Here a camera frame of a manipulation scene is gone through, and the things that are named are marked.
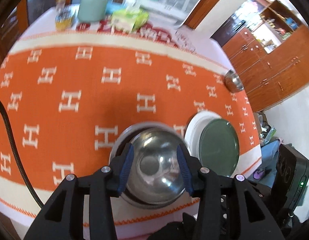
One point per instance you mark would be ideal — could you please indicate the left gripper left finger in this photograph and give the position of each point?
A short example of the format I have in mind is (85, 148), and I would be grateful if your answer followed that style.
(62, 216)

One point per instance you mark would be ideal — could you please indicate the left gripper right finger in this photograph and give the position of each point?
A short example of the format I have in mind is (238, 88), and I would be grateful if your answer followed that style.
(225, 200)

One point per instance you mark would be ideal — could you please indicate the green plate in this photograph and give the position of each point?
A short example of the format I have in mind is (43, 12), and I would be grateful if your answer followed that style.
(219, 147)

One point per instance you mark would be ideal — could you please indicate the wide steel bowl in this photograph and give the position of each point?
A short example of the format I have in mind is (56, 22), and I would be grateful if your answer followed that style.
(144, 164)

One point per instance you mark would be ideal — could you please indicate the pink steel bowl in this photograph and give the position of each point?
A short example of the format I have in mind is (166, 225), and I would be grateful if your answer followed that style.
(154, 166)

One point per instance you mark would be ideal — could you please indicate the dark steel bowl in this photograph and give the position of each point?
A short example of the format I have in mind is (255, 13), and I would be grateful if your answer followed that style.
(233, 82)

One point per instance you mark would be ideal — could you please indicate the large white plate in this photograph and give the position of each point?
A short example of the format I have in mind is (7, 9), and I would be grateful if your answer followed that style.
(195, 128)

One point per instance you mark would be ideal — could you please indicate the blue sofa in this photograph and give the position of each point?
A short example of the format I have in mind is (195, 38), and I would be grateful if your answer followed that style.
(266, 172)

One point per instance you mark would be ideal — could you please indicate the orange H pattern cloth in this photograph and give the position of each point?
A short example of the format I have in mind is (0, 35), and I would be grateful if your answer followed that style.
(70, 95)

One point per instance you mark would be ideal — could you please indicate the red white table mat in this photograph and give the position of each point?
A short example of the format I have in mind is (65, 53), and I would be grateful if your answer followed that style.
(149, 31)

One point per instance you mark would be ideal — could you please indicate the green tissue pack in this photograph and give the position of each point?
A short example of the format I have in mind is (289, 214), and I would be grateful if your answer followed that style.
(129, 20)

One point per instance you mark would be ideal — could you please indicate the mint green canister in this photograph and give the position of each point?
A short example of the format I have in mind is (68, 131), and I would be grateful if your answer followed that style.
(92, 10)

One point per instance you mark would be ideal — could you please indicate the small glass jar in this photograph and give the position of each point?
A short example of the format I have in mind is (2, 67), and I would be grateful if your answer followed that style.
(60, 4)

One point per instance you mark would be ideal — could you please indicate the wooden wall cabinet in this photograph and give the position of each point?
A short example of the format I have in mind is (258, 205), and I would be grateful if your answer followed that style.
(272, 61)

